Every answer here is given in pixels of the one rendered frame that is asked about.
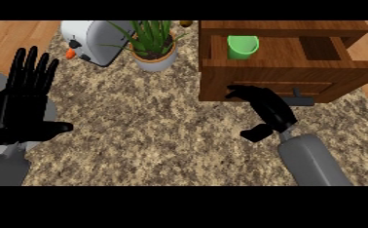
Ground wooden drawer cabinet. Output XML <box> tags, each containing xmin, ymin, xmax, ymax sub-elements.
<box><xmin>197</xmin><ymin>20</ymin><xmax>368</xmax><ymax>104</ymax></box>

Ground green cup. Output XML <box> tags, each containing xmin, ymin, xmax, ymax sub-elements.
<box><xmin>227</xmin><ymin>35</ymin><xmax>261</xmax><ymax>60</ymax></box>

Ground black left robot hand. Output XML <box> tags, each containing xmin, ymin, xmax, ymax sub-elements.
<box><xmin>0</xmin><ymin>46</ymin><xmax>76</xmax><ymax>146</ymax></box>

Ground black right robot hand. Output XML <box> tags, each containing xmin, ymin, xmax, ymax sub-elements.
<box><xmin>225</xmin><ymin>84</ymin><xmax>299</xmax><ymax>143</ymax></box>

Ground wooden drawer front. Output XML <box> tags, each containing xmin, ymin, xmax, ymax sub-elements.
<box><xmin>197</xmin><ymin>57</ymin><xmax>368</xmax><ymax>104</ymax></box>

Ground grey drawer handle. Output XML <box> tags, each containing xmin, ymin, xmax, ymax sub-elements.
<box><xmin>281</xmin><ymin>88</ymin><xmax>317</xmax><ymax>106</ymax></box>

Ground potted green plant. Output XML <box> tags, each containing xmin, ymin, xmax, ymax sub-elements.
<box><xmin>101</xmin><ymin>20</ymin><xmax>190</xmax><ymax>73</ymax></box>

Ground white toaster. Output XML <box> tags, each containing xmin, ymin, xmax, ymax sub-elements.
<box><xmin>61</xmin><ymin>20</ymin><xmax>137</xmax><ymax>68</ymax></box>

